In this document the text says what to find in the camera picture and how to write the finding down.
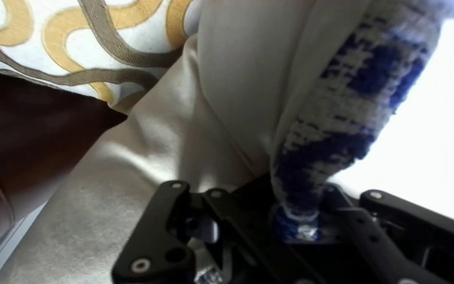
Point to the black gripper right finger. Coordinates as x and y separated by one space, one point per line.
401 242

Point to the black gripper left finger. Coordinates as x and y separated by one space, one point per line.
210 237

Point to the patterned swirl cushion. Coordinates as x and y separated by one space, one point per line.
114 51

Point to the blue white fringed square pillow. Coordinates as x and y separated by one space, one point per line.
291 88

